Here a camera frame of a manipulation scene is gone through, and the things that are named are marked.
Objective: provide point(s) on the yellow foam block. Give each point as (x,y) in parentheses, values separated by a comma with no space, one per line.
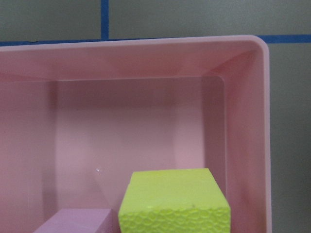
(174,201)

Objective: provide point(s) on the pink foam block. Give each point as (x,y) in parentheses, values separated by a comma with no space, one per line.
(77,220)

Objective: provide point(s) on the pink plastic bin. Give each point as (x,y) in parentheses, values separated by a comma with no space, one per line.
(77,119)

